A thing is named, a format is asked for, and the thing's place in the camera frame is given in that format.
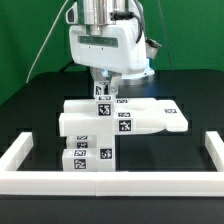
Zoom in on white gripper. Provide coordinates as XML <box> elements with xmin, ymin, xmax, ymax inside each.
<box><xmin>66</xmin><ymin>6</ymin><xmax>147</xmax><ymax>94</ymax></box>

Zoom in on white tagged cube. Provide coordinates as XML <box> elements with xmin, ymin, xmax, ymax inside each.
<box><xmin>94</xmin><ymin>81</ymin><xmax>108</xmax><ymax>96</ymax></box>
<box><xmin>96</xmin><ymin>95</ymin><xmax>113</xmax><ymax>117</ymax></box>

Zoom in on white chair back piece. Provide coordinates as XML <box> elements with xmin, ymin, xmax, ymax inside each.
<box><xmin>59</xmin><ymin>98</ymin><xmax>188</xmax><ymax>136</ymax></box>

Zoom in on white chair seat piece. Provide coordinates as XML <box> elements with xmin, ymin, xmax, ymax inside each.
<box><xmin>97</xmin><ymin>135</ymin><xmax>116</xmax><ymax>172</ymax></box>

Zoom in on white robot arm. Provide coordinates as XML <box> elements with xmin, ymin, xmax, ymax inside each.
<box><xmin>66</xmin><ymin>0</ymin><xmax>161</xmax><ymax>95</ymax></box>

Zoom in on black cable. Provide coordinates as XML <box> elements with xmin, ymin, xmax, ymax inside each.
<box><xmin>59</xmin><ymin>61</ymin><xmax>78</xmax><ymax>73</ymax></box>

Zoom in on white cable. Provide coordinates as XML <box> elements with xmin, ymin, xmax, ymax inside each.
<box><xmin>25</xmin><ymin>0</ymin><xmax>70</xmax><ymax>84</ymax></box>

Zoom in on white U-shaped frame fence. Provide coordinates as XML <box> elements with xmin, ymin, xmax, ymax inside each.
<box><xmin>0</xmin><ymin>131</ymin><xmax>224</xmax><ymax>197</ymax></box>

